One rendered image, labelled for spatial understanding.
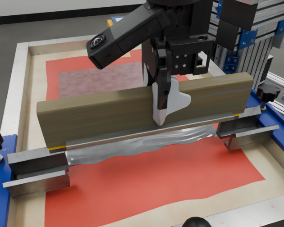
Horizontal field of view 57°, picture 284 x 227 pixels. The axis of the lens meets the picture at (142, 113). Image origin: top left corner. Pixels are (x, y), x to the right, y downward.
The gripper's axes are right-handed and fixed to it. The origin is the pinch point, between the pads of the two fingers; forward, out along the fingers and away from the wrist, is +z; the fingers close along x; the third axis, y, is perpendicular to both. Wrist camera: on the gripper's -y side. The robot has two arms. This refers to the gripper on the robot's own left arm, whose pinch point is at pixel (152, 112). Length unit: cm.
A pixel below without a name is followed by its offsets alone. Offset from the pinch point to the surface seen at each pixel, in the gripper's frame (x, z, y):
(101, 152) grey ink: 5.4, 13.2, -9.3
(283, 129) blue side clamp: -2.4, 9.1, 28.3
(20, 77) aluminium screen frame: 36.0, 10.1, -26.8
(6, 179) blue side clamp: -0.1, 8.9, -26.1
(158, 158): 0.8, 13.6, 1.8
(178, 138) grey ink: 4.7, 13.1, 8.0
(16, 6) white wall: 367, 87, -77
